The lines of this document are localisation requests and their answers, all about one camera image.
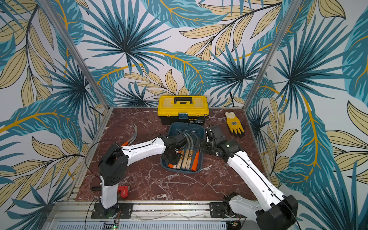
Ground wooden handle sickle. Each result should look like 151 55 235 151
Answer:
176 151 184 170
181 134 190 169
186 135 195 170

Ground teal plastic tray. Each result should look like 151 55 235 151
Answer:
161 122 206 174

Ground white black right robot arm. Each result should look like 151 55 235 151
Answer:
202 126 299 230

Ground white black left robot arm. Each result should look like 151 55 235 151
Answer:
98 133 187 210

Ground yellow white work glove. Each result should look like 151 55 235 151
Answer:
225 112 244 135

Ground yellow black toolbox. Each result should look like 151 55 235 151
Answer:
157 95 209 125

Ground red black clamp tool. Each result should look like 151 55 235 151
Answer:
90 186 130 198

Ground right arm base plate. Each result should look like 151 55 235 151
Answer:
209 202 248 219

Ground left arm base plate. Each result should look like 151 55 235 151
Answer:
91 203 133 219

